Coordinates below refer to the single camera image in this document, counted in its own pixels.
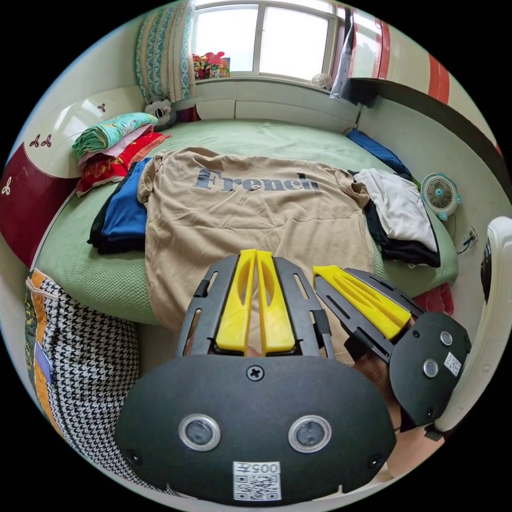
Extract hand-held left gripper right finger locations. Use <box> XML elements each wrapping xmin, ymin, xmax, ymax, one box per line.
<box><xmin>257</xmin><ymin>252</ymin><xmax>297</xmax><ymax>357</ymax></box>

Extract brown t-shirt with lettering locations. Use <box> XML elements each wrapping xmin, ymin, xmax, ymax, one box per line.
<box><xmin>137</xmin><ymin>147</ymin><xmax>378</xmax><ymax>363</ymax></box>

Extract teal and white fan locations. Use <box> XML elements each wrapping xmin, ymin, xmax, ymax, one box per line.
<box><xmin>420</xmin><ymin>172</ymin><xmax>463</xmax><ymax>222</ymax></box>

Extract red and white cupboard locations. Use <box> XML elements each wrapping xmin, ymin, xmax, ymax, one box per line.
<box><xmin>347</xmin><ymin>10</ymin><xmax>455</xmax><ymax>106</ymax></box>

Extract green floral folded blanket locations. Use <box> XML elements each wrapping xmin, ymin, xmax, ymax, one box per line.
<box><xmin>71</xmin><ymin>112</ymin><xmax>159</xmax><ymax>162</ymax></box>

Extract window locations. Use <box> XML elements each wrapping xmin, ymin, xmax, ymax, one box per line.
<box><xmin>191</xmin><ymin>0</ymin><xmax>347</xmax><ymax>83</ymax></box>

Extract black and blue pile of clothes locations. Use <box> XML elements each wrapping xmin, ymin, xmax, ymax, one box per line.
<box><xmin>87</xmin><ymin>159</ymin><xmax>156</xmax><ymax>255</ymax></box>

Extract white and black pile of clothes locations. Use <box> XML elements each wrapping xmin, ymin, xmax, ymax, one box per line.
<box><xmin>347</xmin><ymin>167</ymin><xmax>442</xmax><ymax>269</ymax></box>

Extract bed with green mat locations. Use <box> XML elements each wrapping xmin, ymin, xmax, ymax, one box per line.
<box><xmin>34</xmin><ymin>117</ymin><xmax>460</xmax><ymax>327</ymax></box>

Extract houndstooth patterned bag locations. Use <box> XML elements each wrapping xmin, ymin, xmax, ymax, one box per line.
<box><xmin>23</xmin><ymin>267</ymin><xmax>179</xmax><ymax>497</ymax></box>

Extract grey plush toy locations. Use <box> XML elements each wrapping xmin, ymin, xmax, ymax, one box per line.
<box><xmin>143</xmin><ymin>94</ymin><xmax>178</xmax><ymax>131</ymax></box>

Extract white and maroon headboard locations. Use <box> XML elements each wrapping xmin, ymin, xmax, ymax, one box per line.
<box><xmin>0</xmin><ymin>85</ymin><xmax>149</xmax><ymax>269</ymax></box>

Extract colourful toys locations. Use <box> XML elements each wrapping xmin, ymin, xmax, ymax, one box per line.
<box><xmin>191</xmin><ymin>51</ymin><xmax>231</xmax><ymax>81</ymax></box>

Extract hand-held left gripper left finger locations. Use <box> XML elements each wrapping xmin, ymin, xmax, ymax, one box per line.
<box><xmin>215</xmin><ymin>248</ymin><xmax>257</xmax><ymax>356</ymax></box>

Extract dark wooden shelf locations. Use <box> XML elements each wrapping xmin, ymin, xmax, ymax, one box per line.
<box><xmin>347</xmin><ymin>77</ymin><xmax>506</xmax><ymax>193</ymax></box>

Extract blue folded cloth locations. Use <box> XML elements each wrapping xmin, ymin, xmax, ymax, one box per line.
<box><xmin>345</xmin><ymin>127</ymin><xmax>413</xmax><ymax>178</ymax></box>

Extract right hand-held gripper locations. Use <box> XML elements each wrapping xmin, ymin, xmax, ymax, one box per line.
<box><xmin>313</xmin><ymin>265</ymin><xmax>473</xmax><ymax>435</ymax></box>

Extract teal patterned curtain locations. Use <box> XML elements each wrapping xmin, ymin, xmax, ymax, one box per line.
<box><xmin>135</xmin><ymin>2</ymin><xmax>197</xmax><ymax>104</ymax></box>

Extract person's right hand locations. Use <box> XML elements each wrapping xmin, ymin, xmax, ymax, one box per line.
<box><xmin>353</xmin><ymin>357</ymin><xmax>445</xmax><ymax>479</ymax></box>

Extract red embroidered pillow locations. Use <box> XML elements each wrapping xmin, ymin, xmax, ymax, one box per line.
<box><xmin>75</xmin><ymin>133</ymin><xmax>173</xmax><ymax>197</ymax></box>

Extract red cloth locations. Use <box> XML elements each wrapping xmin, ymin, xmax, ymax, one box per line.
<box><xmin>412</xmin><ymin>281</ymin><xmax>455</xmax><ymax>317</ymax></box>

